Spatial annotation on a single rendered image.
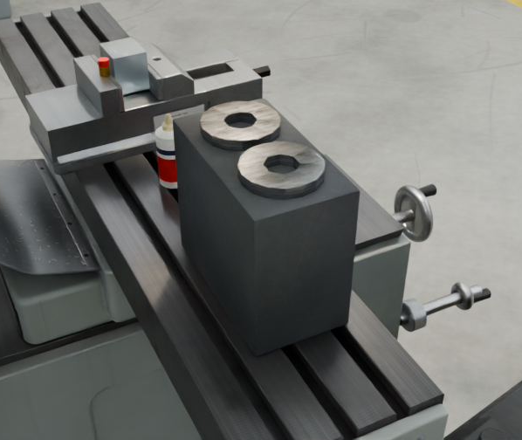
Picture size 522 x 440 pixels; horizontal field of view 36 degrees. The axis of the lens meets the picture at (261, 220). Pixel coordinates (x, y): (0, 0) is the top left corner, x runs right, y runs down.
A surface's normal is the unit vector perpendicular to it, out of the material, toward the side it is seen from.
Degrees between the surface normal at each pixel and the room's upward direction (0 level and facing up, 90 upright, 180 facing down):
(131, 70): 90
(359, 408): 0
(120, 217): 0
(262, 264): 90
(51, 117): 0
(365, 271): 90
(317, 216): 90
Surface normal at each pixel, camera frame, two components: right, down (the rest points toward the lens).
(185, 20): 0.00, -0.80
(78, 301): 0.44, 0.54
